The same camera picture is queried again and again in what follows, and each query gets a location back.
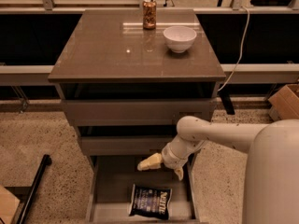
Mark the grey middle drawer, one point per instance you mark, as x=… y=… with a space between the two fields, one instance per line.
x=127 y=145

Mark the grey top drawer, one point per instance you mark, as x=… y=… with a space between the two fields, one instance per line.
x=135 y=112

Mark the cardboard box right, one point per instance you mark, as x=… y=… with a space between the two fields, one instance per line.
x=285 y=103

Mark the black bracket behind cabinet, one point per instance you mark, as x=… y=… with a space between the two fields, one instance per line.
x=226 y=101

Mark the black pole on floor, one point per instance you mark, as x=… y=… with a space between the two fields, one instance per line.
x=46 y=161

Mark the blue chip bag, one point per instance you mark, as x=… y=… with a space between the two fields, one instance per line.
x=150 y=202

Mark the gold soda can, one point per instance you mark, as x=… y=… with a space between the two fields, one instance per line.
x=149 y=14

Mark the grey drawer cabinet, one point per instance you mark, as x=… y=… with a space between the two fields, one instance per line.
x=110 y=56

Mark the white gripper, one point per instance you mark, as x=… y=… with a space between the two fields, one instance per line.
x=170 y=160

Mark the grey open bottom drawer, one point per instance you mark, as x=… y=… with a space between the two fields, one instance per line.
x=113 y=180

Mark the white bowl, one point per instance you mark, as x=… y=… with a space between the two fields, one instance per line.
x=179 y=38

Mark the wooden board bottom left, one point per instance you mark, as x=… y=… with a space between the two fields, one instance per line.
x=8 y=206

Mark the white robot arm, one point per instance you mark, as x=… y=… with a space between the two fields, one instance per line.
x=271 y=189

